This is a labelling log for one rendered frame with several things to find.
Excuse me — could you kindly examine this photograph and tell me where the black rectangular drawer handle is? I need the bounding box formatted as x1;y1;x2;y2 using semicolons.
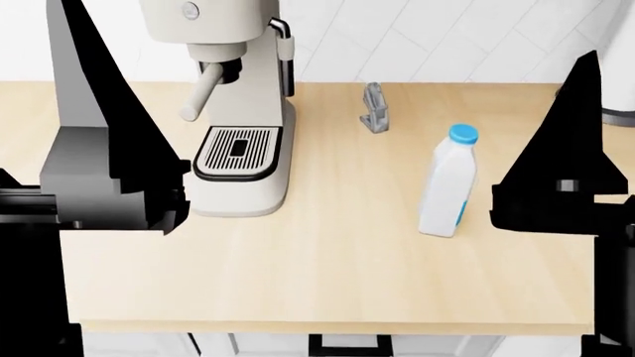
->
308;333;396;357

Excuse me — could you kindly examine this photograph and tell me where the thin black cabinet door handle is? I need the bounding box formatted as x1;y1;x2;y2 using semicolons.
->
185;331;203;357

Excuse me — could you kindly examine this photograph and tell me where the gray left gripper finger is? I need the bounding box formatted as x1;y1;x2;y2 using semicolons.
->
47;0;108;128

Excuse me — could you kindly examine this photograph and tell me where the white appliance with gray base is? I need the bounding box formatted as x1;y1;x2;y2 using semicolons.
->
600;0;635;128

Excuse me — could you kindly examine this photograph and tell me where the cream espresso coffee machine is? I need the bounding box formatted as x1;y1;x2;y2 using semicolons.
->
138;0;300;219

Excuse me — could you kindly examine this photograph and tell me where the white base cabinet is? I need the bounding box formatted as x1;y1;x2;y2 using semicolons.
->
80;329;595;357

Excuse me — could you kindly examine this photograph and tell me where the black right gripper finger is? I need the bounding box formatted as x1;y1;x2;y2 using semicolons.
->
494;49;625;196

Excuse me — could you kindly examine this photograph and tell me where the white milk bottle blue cap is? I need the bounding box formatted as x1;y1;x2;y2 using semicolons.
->
417;122;481;238

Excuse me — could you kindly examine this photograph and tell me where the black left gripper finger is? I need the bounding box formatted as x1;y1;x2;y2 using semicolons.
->
61;0;192;195

